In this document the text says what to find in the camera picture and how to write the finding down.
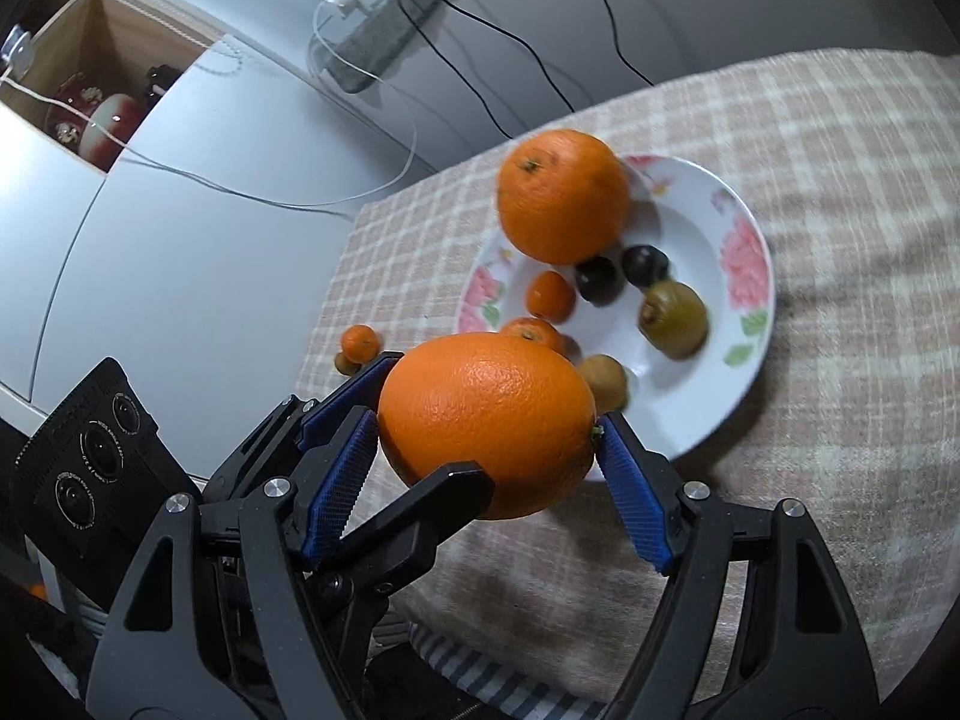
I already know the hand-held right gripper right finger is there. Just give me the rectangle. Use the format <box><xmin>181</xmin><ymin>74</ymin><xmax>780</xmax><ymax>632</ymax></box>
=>
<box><xmin>596</xmin><ymin>411</ymin><xmax>880</xmax><ymax>720</ymax></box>

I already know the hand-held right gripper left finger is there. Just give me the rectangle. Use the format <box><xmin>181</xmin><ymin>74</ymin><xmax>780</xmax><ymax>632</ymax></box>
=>
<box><xmin>86</xmin><ymin>409</ymin><xmax>381</xmax><ymax>720</ymax></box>

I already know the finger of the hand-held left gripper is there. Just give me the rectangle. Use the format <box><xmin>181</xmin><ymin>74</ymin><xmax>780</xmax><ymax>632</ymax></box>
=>
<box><xmin>311</xmin><ymin>463</ymin><xmax>497</xmax><ymax>602</ymax></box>
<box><xmin>202</xmin><ymin>350</ymin><xmax>407</xmax><ymax>501</ymax></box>

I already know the floral white plate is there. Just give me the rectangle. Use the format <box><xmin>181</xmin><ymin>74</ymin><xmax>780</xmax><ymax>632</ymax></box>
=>
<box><xmin>455</xmin><ymin>154</ymin><xmax>776</xmax><ymax>482</ymax></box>

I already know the large oval orange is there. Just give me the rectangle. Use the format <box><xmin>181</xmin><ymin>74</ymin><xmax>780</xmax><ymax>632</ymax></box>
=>
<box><xmin>377</xmin><ymin>334</ymin><xmax>599</xmax><ymax>520</ymax></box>

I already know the small mandarin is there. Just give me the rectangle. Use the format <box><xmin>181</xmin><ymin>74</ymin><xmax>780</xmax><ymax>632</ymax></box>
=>
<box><xmin>341</xmin><ymin>324</ymin><xmax>381</xmax><ymax>362</ymax></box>
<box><xmin>499</xmin><ymin>317</ymin><xmax>569</xmax><ymax>353</ymax></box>
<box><xmin>525</xmin><ymin>268</ymin><xmax>577</xmax><ymax>318</ymax></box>

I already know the dark round fruit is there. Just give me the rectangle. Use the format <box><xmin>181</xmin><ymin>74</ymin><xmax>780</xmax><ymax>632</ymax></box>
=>
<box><xmin>576</xmin><ymin>255</ymin><xmax>623</xmax><ymax>306</ymax></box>
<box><xmin>621</xmin><ymin>244</ymin><xmax>670</xmax><ymax>288</ymax></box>

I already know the large round orange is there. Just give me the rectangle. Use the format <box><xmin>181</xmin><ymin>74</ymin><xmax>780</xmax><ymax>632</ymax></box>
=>
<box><xmin>496</xmin><ymin>129</ymin><xmax>631</xmax><ymax>265</ymax></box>

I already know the grey striped cloth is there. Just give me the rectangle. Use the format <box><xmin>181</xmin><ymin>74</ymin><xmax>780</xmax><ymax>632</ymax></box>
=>
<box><xmin>409</xmin><ymin>624</ymin><xmax>625</xmax><ymax>700</ymax></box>

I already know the white cabinet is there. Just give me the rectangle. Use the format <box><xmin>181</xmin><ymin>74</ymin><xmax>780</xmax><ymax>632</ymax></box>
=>
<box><xmin>0</xmin><ymin>0</ymin><xmax>518</xmax><ymax>428</ymax></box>

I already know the red and white vase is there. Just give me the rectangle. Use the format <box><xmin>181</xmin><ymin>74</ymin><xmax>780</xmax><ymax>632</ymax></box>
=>
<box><xmin>45</xmin><ymin>71</ymin><xmax>149</xmax><ymax>171</ymax></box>

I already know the dark teapot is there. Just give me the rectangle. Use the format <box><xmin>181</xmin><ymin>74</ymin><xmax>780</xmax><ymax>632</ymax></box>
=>
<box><xmin>142</xmin><ymin>64</ymin><xmax>182</xmax><ymax>104</ymax></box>

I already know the grey windowsill cover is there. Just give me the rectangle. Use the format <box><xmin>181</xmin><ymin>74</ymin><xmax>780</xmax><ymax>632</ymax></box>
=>
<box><xmin>326</xmin><ymin>0</ymin><xmax>511</xmax><ymax>95</ymax></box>

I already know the long white cable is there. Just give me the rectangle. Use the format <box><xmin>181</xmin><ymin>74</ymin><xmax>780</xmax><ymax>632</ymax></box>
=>
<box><xmin>0</xmin><ymin>71</ymin><xmax>419</xmax><ymax>211</ymax></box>

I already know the black cable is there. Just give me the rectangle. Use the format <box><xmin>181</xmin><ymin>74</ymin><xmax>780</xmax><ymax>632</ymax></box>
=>
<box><xmin>396</xmin><ymin>0</ymin><xmax>520</xmax><ymax>142</ymax></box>
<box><xmin>441</xmin><ymin>0</ymin><xmax>580</xmax><ymax>112</ymax></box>
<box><xmin>565</xmin><ymin>0</ymin><xmax>655</xmax><ymax>85</ymax></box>

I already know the white charger cable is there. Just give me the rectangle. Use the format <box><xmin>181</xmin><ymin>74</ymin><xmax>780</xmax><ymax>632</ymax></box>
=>
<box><xmin>306</xmin><ymin>0</ymin><xmax>376</xmax><ymax>80</ymax></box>

